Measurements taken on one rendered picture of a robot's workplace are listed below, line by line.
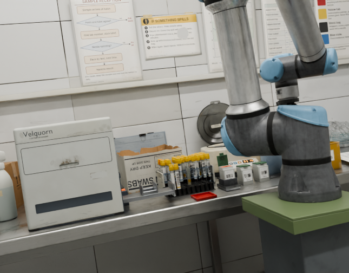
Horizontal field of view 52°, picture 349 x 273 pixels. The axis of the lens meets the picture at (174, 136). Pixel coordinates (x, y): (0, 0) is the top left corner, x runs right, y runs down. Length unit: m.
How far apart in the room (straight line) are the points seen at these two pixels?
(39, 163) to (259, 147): 0.62
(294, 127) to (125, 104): 1.03
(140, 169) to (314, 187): 0.73
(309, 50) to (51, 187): 0.83
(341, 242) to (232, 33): 0.55
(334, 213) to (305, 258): 0.12
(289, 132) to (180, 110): 0.98
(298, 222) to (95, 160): 0.60
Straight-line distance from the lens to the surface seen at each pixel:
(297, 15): 0.99
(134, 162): 1.41
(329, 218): 0.83
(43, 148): 1.10
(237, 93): 0.93
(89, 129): 1.09
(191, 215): 1.13
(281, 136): 0.91
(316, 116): 0.90
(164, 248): 1.87
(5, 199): 1.34
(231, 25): 0.92
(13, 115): 1.76
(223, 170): 1.24
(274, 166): 1.39
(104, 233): 1.09
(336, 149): 1.45
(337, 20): 2.30
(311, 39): 1.06
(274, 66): 1.15
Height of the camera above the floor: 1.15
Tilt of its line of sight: 3 degrees down
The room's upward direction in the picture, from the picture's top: 8 degrees counter-clockwise
